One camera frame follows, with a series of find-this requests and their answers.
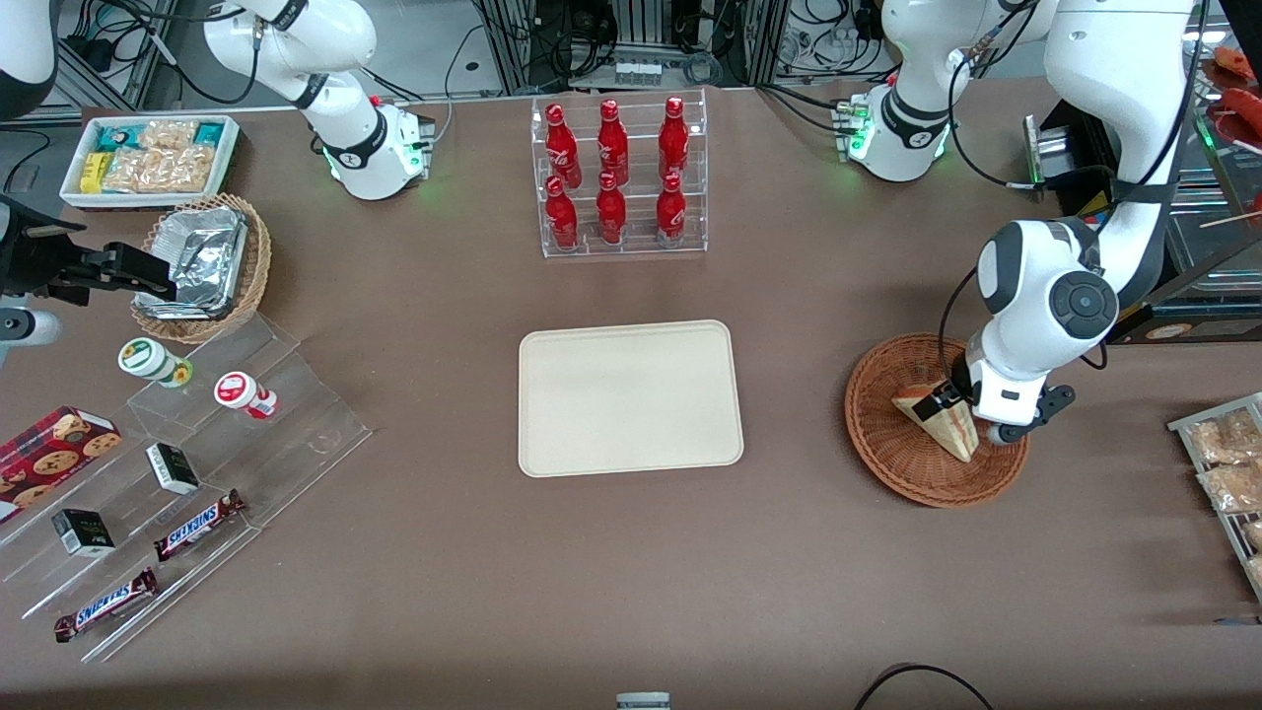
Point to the wooden skewer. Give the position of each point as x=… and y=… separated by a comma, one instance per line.
x=1232, y=219

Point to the red cookie box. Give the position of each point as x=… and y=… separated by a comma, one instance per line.
x=54, y=449

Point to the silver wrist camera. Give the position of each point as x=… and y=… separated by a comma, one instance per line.
x=1006, y=435
x=30, y=327

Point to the black food warmer cabinet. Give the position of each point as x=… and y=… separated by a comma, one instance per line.
x=1213, y=286

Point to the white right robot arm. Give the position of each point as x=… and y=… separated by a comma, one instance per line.
x=370, y=158

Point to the beige plastic tray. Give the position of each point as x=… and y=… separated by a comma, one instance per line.
x=631, y=399

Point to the shallow round brown wicker basket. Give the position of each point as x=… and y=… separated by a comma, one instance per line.
x=902, y=463

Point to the red sausage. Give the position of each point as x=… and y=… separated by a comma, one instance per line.
x=1240, y=104
x=1240, y=64

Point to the red lid yogurt cup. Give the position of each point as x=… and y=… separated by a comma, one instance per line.
x=239, y=390

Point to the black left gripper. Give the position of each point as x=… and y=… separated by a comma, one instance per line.
x=952, y=394

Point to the grey power strip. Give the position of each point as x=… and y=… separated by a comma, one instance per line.
x=636, y=74

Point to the clear rice cracker bag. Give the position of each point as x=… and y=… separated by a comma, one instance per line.
x=158, y=170
x=168, y=133

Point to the yellow snack packet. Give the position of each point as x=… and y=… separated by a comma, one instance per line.
x=94, y=172

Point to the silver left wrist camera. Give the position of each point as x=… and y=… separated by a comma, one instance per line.
x=1006, y=435

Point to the small grey device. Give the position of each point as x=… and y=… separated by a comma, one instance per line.
x=643, y=702

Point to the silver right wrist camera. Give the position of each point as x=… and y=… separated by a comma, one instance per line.
x=30, y=327

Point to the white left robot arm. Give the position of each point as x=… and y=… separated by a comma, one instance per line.
x=1035, y=286

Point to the white rectangular snack bin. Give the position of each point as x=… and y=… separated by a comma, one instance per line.
x=74, y=195

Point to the green lid yogurt cup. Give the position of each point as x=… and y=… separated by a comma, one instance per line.
x=146, y=359

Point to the aluminium frame rack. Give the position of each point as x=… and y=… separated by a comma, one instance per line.
x=513, y=49

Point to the triangle sandwich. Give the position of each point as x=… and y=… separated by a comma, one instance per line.
x=948, y=436

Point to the brown Snickers bar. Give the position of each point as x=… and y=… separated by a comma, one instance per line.
x=106, y=603
x=197, y=526

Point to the clear acrylic bottle rack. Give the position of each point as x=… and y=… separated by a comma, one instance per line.
x=621, y=247

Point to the deep tan wicker basket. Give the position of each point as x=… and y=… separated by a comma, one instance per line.
x=254, y=266

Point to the red cola bottle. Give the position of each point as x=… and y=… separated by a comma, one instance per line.
x=563, y=148
x=673, y=143
x=562, y=219
x=612, y=148
x=670, y=217
x=611, y=217

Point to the small black box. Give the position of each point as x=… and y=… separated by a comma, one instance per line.
x=84, y=532
x=173, y=468

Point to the silver box with green light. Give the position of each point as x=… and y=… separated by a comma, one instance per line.
x=1047, y=148

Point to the clear bag of fried snacks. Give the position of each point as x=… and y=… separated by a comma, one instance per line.
x=1232, y=487
x=1227, y=439
x=1254, y=534

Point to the teal snack packet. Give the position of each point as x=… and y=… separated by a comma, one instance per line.
x=120, y=137
x=209, y=133

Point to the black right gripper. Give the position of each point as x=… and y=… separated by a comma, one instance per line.
x=39, y=258

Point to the clear acrylic stepped display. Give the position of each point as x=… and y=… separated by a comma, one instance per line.
x=296, y=414

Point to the aluminium foil container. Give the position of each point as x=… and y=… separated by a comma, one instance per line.
x=202, y=256

